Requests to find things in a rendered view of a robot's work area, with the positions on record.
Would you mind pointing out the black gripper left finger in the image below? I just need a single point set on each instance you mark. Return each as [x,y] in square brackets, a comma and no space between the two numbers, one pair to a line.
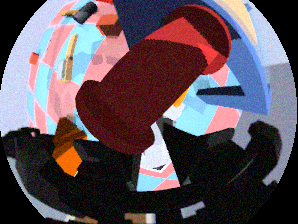
[96,152]

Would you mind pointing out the black-headed mallet with wooden handle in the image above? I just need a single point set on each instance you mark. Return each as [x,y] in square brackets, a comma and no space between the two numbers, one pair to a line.
[83,14]

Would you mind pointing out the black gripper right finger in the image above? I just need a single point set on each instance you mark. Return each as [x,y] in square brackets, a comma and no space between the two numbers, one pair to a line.
[186,150]

